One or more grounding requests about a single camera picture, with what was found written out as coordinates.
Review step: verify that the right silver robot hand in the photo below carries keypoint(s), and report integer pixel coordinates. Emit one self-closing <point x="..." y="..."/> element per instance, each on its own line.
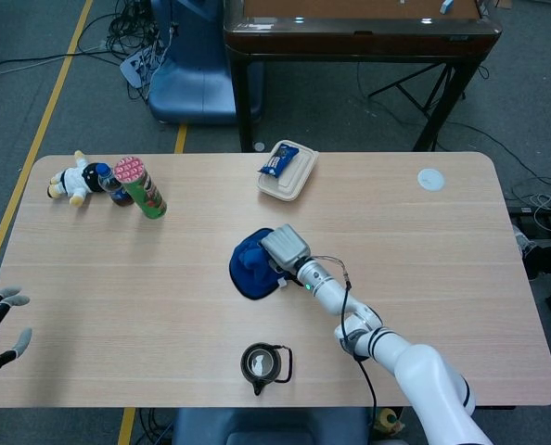
<point x="285" y="248"/>

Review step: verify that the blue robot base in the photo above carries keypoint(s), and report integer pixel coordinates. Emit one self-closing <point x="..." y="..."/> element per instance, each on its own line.
<point x="196" y="69"/>

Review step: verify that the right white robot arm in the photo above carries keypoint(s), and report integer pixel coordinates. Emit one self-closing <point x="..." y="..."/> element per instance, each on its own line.
<point x="396" y="352"/>

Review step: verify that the beige lunch box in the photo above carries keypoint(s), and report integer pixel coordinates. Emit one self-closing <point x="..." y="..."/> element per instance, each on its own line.
<point x="288" y="170"/>

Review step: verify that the blue snack packet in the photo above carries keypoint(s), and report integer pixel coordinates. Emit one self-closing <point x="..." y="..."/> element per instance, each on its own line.
<point x="279" y="158"/>

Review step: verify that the black teapot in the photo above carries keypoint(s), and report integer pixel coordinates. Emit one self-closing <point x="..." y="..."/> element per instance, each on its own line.
<point x="262" y="367"/>

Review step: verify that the green chips can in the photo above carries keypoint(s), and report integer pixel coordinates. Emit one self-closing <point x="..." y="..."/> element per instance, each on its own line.
<point x="142" y="187"/>

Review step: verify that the plush toy doll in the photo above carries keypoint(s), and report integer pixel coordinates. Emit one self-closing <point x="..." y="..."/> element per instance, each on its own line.
<point x="73" y="181"/>

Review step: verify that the blue robot torso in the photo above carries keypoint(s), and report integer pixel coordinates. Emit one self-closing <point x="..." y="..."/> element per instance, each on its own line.
<point x="268" y="426"/>

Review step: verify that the dark cola bottle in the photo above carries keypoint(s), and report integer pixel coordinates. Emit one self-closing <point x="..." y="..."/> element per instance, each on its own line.
<point x="113" y="185"/>

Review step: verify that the dark brown wooden table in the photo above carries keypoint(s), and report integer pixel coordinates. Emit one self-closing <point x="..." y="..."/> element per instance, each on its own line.
<point x="359" y="41"/>

